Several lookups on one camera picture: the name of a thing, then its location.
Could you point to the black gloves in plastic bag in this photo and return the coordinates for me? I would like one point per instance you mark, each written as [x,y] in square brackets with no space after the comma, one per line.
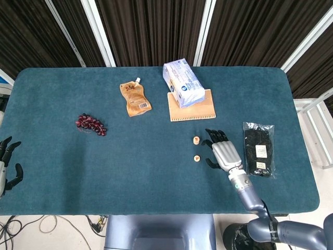
[260,151]

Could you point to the white metal rack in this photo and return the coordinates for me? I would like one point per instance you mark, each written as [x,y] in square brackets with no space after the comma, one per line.
[316,114]

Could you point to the white blue tissue pack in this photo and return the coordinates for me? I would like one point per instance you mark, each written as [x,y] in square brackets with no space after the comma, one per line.
[183,83]

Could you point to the teal table cloth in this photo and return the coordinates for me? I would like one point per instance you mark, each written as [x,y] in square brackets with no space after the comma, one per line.
[130,169]

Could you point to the white frame with blue label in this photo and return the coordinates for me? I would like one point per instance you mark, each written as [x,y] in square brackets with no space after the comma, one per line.
[4,80]

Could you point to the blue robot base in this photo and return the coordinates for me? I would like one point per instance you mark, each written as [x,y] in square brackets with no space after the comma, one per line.
[156,231]

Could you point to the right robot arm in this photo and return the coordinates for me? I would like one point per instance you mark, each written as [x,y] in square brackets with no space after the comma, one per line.
[249,195]

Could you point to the dark brown curtain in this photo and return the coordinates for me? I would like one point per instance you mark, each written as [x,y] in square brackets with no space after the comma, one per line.
[156,31]

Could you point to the kraft spiral notebook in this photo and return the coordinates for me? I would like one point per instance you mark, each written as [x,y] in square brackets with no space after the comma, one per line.
[197,112]

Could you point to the white frame post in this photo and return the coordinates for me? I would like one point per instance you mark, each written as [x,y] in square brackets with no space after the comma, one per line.
[66,34]
[99,34]
[307,43]
[204,34]

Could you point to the black trash bin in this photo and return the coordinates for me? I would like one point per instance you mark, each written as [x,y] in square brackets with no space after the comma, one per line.
[234,239]

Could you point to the orange spout pouch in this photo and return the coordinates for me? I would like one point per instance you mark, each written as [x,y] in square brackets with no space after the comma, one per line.
[135,99]

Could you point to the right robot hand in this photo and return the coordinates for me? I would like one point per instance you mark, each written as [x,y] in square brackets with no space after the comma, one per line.
[227,156]

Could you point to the dark red grape bunch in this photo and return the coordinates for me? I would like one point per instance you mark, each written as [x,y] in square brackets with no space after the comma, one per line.
[91,124]

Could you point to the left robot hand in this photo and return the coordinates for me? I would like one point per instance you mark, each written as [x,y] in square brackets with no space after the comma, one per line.
[2,174]

